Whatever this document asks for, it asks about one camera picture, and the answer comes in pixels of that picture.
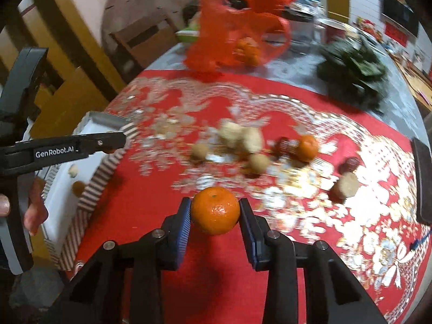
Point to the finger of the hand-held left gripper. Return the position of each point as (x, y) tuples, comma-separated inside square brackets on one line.
[(104, 141)]

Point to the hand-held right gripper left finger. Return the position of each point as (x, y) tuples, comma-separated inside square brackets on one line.
[(182, 233)]

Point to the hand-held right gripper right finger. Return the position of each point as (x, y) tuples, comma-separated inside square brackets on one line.
[(250, 236)]

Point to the mandarin orange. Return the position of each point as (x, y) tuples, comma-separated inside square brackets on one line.
[(216, 211), (249, 52), (307, 147)]

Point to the white box with striped rim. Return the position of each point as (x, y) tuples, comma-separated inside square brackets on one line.
[(62, 202)]

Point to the small brown pastry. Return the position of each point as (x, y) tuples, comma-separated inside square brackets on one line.
[(199, 152)]

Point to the pale cake piece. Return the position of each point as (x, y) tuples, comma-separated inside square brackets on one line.
[(253, 140), (231, 134)]

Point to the pale cake piece top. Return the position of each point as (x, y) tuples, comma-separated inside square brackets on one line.
[(231, 134)]

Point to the person's left hand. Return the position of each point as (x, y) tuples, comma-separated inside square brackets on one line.
[(35, 209)]

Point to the yellow wooden chair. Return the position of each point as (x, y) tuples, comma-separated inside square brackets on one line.
[(64, 57)]

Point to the small golden pastry ball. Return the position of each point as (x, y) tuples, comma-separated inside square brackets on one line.
[(79, 188)]

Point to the red floral table runner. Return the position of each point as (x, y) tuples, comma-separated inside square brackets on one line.
[(216, 283)]

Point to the brown longan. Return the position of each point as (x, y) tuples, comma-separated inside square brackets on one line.
[(259, 163)]

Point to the brown wooden chair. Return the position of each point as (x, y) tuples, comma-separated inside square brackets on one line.
[(145, 38)]

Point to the green white package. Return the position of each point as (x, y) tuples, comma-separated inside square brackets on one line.
[(187, 35)]

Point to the blue pen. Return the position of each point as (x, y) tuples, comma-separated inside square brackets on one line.
[(418, 243)]

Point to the grey patterned tablecloth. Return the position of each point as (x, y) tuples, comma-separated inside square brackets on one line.
[(297, 71)]

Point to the black rectangular object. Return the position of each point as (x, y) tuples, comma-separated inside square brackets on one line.
[(422, 179)]

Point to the dark green leafy vegetables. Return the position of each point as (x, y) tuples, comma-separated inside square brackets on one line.
[(352, 69)]

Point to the red white cup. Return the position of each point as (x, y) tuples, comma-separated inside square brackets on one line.
[(334, 32)]

